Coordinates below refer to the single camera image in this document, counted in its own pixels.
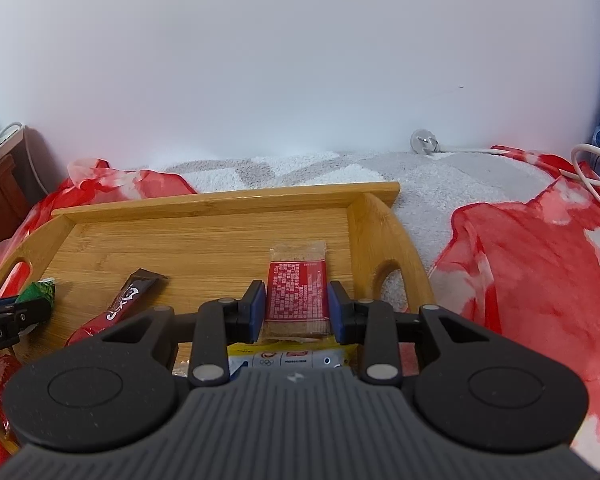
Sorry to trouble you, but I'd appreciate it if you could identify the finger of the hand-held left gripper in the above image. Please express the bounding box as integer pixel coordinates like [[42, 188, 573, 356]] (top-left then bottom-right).
[[0, 297, 52, 335]]

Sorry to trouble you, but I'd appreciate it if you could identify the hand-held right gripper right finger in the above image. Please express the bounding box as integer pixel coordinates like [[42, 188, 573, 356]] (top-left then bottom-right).
[[329, 280, 501, 388]]

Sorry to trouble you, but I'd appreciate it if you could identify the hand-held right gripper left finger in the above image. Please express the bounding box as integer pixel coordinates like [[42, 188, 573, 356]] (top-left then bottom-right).
[[100, 280, 267, 388]]

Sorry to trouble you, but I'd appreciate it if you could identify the green snack packet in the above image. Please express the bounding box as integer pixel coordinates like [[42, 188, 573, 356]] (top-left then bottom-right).
[[14, 278, 58, 311]]

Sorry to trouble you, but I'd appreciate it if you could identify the red label cracker packet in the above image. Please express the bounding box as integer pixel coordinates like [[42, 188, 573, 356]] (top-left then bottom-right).
[[261, 241, 331, 345]]

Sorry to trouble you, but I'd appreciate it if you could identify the yellow snack packet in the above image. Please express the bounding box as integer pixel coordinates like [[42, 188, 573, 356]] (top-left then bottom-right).
[[227, 337, 357, 377]]

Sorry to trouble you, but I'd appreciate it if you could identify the red black coffee stick packet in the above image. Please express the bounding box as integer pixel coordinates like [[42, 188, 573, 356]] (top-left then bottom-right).
[[65, 268, 168, 348]]

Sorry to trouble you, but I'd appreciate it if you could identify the wooden tray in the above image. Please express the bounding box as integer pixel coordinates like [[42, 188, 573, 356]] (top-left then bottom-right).
[[0, 181, 437, 456]]

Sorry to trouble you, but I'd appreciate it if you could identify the wooden bedside cabinet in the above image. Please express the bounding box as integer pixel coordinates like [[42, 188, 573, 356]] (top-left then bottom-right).
[[0, 152, 36, 271]]

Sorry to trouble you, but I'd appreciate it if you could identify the white power strip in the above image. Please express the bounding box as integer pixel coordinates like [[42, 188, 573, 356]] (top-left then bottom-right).
[[0, 121, 26, 163]]

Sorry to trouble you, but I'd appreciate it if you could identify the red floral blanket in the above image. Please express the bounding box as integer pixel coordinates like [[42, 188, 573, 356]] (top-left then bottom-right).
[[0, 145, 600, 466]]

